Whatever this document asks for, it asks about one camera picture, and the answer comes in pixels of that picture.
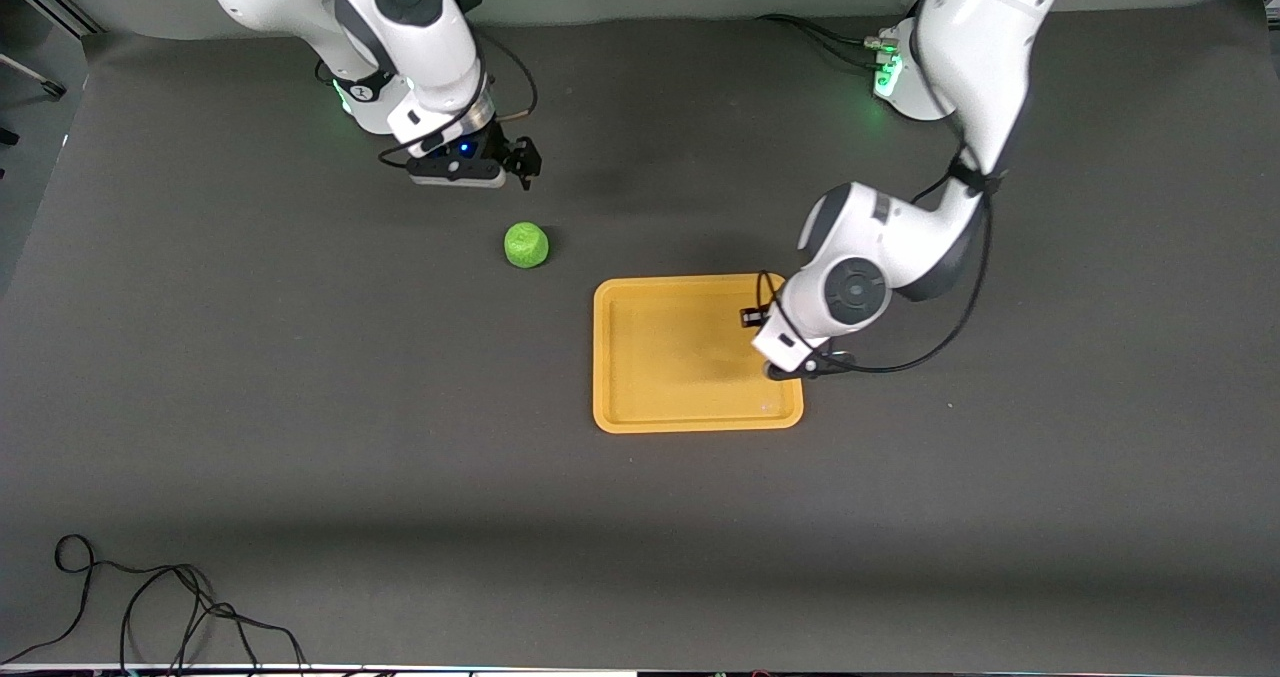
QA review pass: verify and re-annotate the green apple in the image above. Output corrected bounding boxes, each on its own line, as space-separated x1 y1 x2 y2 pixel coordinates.
503 221 550 269

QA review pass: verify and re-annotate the yellow plastic tray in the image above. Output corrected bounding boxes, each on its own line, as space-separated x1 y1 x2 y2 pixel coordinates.
592 275 805 434

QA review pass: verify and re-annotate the grey metal rod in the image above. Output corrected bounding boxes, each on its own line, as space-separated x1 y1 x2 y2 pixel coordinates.
0 52 68 99

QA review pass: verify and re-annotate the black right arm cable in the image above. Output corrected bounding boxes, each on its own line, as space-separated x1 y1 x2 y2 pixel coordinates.
378 32 541 170

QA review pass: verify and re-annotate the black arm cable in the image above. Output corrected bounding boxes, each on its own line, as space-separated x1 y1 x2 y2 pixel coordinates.
378 32 541 170
755 172 996 376

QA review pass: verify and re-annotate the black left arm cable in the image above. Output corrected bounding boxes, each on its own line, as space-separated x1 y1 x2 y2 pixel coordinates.
755 172 996 376

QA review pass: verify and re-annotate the black loose looped cable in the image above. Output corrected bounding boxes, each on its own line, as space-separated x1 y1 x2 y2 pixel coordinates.
0 534 311 677

